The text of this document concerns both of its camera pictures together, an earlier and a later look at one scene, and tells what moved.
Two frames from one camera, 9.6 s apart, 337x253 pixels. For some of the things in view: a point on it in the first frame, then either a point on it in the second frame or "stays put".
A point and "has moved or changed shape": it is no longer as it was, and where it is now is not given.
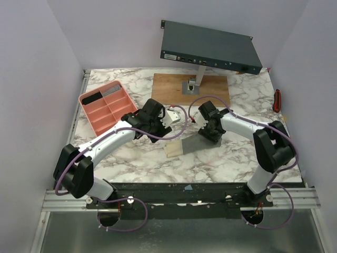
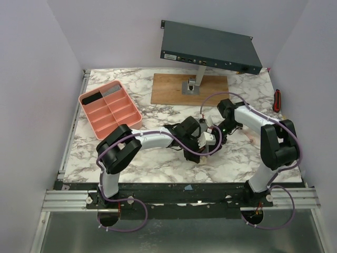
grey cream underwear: (196, 143) has moved or changed shape
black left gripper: (162, 131) -> (190, 157)
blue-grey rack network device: (209, 47) stays put
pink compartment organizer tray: (102, 113) stays put
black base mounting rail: (179, 201) stays put
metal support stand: (191, 87) stays put
